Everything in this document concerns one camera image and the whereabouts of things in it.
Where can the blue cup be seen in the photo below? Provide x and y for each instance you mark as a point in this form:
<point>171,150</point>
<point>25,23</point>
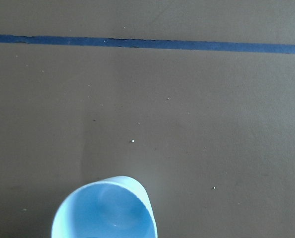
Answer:
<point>117,207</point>

